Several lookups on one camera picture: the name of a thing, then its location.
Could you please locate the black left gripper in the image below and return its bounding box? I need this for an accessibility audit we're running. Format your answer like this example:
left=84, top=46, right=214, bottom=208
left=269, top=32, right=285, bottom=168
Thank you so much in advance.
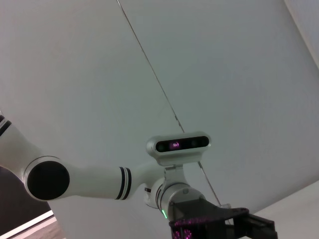
left=168, top=195, right=278, bottom=239

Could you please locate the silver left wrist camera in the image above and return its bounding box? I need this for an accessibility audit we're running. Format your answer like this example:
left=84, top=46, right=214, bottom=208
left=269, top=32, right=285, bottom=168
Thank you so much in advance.
left=146, top=131, right=212, bottom=167

